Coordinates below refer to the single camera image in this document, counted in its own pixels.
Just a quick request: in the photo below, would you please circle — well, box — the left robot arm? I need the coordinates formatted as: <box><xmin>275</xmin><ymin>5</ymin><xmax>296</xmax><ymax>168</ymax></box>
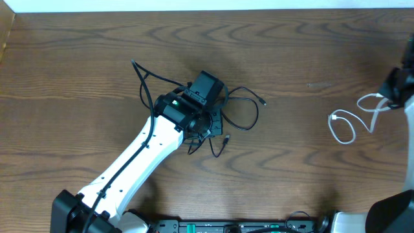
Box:
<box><xmin>50</xmin><ymin>71</ymin><xmax>228</xmax><ymax>232</ymax></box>

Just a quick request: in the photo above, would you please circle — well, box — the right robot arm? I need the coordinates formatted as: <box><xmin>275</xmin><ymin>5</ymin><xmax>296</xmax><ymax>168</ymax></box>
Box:
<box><xmin>325</xmin><ymin>35</ymin><xmax>413</xmax><ymax>233</ymax></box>

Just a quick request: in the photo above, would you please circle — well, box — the white usb cable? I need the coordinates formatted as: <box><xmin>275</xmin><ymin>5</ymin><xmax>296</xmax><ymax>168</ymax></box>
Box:
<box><xmin>327</xmin><ymin>93</ymin><xmax>392</xmax><ymax>145</ymax></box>

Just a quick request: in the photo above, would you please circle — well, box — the black usb cable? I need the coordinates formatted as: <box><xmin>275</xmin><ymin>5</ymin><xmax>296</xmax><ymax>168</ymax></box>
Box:
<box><xmin>187</xmin><ymin>135</ymin><xmax>231</xmax><ymax>159</ymax></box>
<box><xmin>219</xmin><ymin>85</ymin><xmax>268</xmax><ymax>131</ymax></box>

